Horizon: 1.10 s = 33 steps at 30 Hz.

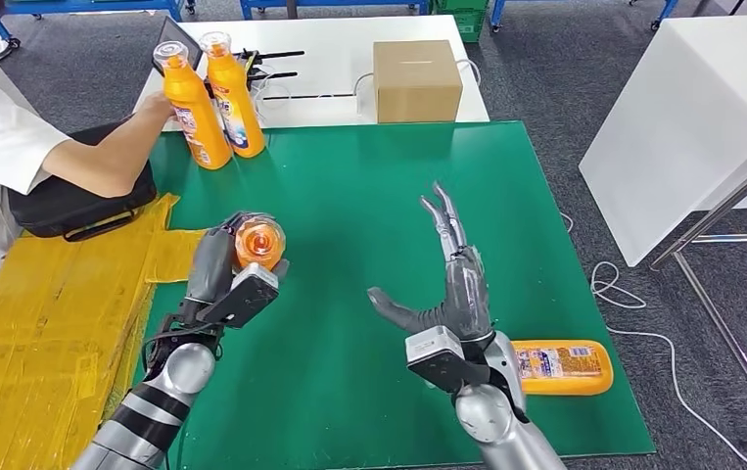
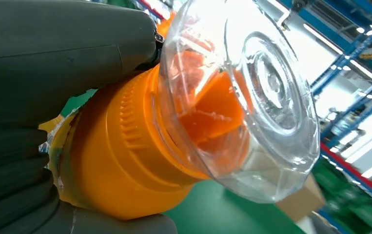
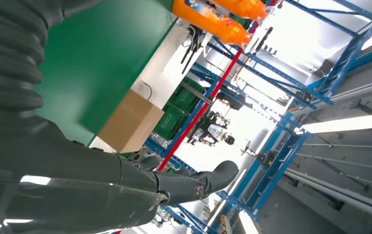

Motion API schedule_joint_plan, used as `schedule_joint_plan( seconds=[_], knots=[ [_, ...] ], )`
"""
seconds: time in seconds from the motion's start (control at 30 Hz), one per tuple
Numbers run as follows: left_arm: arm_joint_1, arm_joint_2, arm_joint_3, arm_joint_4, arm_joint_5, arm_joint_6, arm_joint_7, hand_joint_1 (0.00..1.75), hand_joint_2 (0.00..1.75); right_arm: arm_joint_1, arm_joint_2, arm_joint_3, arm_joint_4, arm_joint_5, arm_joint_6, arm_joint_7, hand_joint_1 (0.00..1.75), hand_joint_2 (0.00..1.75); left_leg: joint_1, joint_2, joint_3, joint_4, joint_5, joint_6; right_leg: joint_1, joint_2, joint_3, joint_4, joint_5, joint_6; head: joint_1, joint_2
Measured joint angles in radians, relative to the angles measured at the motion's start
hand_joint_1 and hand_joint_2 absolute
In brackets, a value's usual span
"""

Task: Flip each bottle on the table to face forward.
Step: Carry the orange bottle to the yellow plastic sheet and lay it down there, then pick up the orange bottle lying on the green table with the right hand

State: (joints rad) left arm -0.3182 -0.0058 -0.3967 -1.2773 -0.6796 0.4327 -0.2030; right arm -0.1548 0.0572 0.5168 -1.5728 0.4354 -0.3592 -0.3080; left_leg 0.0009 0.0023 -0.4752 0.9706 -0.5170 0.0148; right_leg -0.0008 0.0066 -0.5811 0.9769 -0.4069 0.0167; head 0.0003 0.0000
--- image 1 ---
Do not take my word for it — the white desk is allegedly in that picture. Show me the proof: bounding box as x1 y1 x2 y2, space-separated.
134 15 491 133

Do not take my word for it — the thin black cable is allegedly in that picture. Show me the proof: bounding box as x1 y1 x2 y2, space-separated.
262 93 356 103

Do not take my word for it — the black remote controller with antennas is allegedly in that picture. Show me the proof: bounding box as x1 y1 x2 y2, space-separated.
203 49 306 99

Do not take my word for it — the white desk cable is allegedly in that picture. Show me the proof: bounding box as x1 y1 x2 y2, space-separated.
350 58 482 117

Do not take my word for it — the blue metal cart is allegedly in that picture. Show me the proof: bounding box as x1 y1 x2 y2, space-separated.
238 0 430 22
488 0 680 33
0 0 196 53

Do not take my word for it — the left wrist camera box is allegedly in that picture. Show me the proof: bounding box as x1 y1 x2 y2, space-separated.
196 262 281 330

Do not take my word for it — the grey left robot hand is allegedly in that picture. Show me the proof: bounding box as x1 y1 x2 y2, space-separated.
183 211 291 311

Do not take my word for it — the brown cardboard box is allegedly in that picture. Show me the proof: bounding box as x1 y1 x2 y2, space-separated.
372 39 464 124

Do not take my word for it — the black tablet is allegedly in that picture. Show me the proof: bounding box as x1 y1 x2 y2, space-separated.
152 16 206 75

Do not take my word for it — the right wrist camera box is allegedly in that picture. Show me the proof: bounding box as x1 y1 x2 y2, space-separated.
405 326 492 395

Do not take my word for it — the white floor cable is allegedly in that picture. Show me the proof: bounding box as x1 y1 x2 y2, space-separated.
557 212 747 470

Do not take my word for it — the green plastic crate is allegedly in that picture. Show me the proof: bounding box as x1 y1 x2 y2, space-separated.
429 0 488 45

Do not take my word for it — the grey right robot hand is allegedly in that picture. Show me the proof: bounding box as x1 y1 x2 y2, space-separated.
367 181 496 345

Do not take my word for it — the orange detergent bottle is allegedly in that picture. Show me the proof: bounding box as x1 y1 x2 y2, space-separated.
199 30 266 160
232 214 288 272
153 40 234 171
512 340 615 397

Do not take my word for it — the green table mat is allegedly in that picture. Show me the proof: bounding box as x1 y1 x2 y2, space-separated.
122 120 656 470

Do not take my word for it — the white side table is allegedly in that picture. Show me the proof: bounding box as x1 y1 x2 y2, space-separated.
578 14 747 268

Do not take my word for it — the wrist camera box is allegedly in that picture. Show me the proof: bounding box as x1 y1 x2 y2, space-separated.
196 262 281 330
405 326 492 395

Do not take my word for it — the metal table frame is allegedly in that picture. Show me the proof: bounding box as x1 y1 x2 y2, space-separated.
648 103 747 455

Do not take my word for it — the black zip case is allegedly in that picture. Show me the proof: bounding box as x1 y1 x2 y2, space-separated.
7 121 159 243

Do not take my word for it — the person's hand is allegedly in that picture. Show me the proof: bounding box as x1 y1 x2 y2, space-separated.
132 90 176 124

